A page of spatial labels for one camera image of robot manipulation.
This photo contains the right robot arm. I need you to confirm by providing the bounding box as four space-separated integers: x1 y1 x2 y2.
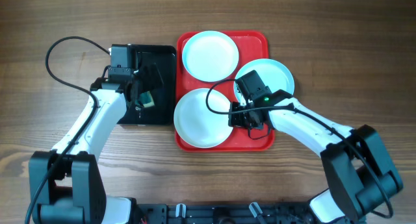
229 90 403 223

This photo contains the white plate with stain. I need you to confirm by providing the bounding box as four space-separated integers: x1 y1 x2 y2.
174 88 233 149

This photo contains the green yellow sponge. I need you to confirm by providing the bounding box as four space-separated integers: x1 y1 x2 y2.
138 91 155 108

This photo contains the black cable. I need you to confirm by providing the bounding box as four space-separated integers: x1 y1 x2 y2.
205 78 394 219
25 36 112 224

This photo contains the left black cable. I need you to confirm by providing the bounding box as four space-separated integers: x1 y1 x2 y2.
25 36 112 224

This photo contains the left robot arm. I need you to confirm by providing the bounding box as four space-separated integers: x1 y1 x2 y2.
25 64 163 223

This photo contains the black rectangular water tray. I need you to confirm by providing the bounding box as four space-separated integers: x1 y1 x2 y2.
118 44 176 125

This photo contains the light blue plate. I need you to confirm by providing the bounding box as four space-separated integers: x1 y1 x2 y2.
235 58 295 97
182 31 239 82

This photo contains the right black cable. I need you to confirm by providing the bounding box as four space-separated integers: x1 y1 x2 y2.
205 78 394 219

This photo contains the light blue plate top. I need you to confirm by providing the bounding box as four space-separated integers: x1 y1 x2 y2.
182 31 239 82

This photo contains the red plastic tray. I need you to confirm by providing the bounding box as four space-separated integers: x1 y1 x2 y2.
175 31 275 153

